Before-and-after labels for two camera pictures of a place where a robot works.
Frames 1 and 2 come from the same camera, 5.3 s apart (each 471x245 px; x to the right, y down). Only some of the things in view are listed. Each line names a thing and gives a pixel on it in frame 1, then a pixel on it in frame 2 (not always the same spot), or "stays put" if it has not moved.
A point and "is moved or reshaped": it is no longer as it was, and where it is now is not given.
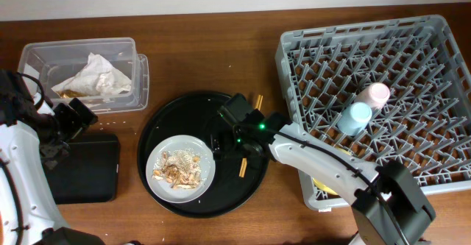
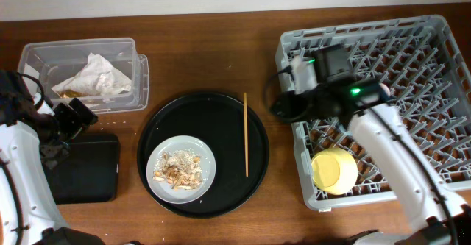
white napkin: [112, 82] stays put
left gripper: [77, 122] stays put
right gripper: [227, 149] to [292, 111]
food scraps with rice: [181, 168] stays put
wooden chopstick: [244, 160] is moved or reshaped
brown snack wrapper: [68, 93] stays put
